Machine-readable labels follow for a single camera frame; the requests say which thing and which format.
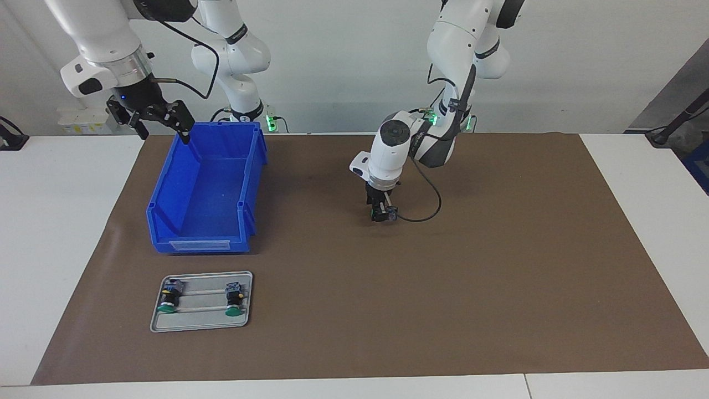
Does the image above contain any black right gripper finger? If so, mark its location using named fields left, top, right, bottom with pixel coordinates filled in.
left=145, top=100, right=196, bottom=146
left=106, top=99, right=150, bottom=141

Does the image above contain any green button with white block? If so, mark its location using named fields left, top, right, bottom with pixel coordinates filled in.
left=224, top=281, right=249, bottom=318

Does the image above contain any blue plastic storage bin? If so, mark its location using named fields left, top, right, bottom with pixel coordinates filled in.
left=146, top=121, right=269, bottom=254

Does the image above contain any brown table mat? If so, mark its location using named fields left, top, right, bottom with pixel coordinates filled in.
left=30, top=133, right=709, bottom=386

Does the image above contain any black clamp base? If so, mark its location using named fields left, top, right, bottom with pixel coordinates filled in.
left=0, top=116, right=30, bottom=151

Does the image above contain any silver metal tray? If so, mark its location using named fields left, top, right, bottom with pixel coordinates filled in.
left=150, top=270, right=254, bottom=333

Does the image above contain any black pole stand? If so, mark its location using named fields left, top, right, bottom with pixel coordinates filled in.
left=645, top=88, right=709, bottom=148

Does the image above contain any blue crate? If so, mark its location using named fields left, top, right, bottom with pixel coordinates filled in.
left=682, top=139, right=709, bottom=196

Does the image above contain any white wall socket box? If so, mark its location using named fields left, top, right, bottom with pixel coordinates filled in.
left=57, top=107, right=114, bottom=135

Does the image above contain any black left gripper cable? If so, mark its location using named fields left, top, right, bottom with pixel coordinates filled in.
left=388, top=62, right=477, bottom=224

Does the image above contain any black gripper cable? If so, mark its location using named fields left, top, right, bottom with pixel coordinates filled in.
left=388, top=62, right=477, bottom=224
left=145, top=16, right=222, bottom=101

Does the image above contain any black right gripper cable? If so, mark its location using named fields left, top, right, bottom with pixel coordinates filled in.
left=145, top=16, right=222, bottom=101

